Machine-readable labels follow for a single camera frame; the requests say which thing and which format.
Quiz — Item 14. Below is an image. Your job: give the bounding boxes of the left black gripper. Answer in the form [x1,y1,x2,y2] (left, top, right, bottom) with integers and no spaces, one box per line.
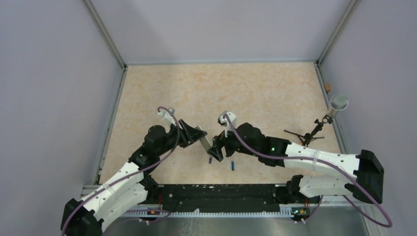
[156,118,207,156]

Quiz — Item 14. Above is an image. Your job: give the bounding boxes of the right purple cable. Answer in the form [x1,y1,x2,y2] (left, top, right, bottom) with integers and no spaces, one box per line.
[222,113,393,229]

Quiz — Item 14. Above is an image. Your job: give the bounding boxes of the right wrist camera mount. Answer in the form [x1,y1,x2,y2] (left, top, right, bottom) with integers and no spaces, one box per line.
[217,111,237,128]

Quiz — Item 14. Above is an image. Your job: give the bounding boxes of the silver microphone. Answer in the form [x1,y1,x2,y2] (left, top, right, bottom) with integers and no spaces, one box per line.
[324,94,349,123]

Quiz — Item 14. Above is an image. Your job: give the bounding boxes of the purple cable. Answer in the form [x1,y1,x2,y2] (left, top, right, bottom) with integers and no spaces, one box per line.
[222,113,393,229]
[61,106,181,236]

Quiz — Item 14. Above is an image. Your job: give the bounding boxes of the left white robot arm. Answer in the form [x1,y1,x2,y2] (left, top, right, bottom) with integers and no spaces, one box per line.
[60,120,207,236]

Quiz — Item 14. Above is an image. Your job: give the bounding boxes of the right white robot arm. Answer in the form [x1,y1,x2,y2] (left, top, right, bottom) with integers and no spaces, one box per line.
[207,123,385,204]

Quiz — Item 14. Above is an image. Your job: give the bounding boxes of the grey white remote control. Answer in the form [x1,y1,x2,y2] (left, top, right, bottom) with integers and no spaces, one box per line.
[199,134,212,155]

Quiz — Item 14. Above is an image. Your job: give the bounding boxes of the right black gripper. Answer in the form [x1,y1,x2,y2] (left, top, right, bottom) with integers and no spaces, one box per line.
[208,122,260,161]

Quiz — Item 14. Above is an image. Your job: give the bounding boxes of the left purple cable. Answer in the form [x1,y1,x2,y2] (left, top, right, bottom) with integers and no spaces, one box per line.
[61,106,181,236]

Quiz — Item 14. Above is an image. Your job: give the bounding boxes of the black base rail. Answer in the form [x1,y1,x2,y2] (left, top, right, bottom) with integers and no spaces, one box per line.
[143,184,322,214]

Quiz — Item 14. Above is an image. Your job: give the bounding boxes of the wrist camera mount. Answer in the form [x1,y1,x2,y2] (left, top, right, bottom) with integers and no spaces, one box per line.
[217,111,237,128]
[157,107,176,126]

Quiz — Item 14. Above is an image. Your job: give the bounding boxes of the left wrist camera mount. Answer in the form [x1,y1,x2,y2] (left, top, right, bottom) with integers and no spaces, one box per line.
[157,107,176,126]

